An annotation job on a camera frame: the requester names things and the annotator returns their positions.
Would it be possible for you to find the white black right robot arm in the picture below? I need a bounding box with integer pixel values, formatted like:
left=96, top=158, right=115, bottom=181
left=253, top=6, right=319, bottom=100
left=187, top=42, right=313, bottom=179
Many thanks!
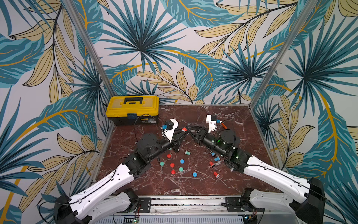
left=184, top=126, right=326, bottom=224

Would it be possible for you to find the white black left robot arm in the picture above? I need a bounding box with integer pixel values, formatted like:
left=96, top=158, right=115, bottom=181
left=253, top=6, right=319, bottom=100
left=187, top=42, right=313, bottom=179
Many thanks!
left=54, top=128, right=188, bottom=224

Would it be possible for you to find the yellow black toolbox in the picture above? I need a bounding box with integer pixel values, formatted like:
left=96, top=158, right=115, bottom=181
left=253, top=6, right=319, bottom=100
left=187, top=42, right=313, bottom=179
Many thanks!
left=106, top=95, right=159, bottom=126

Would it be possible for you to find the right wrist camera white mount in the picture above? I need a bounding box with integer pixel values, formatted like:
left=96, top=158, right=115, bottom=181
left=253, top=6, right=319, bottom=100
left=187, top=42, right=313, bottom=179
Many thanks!
left=206, top=114, right=222, bottom=133

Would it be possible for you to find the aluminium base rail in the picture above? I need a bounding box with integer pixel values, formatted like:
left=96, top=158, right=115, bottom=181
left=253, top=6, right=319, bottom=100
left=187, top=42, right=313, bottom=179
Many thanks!
left=111, top=195, right=302, bottom=224

